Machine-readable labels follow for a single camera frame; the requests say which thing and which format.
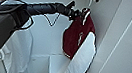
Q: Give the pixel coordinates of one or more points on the white shirt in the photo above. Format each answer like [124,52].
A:
[19,49]

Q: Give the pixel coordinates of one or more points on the white wardrobe body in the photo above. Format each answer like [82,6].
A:
[44,43]

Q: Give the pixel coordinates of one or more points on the white wardrobe door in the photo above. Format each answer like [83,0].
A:
[122,58]

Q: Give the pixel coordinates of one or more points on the red white jacket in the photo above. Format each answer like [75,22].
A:
[73,37]

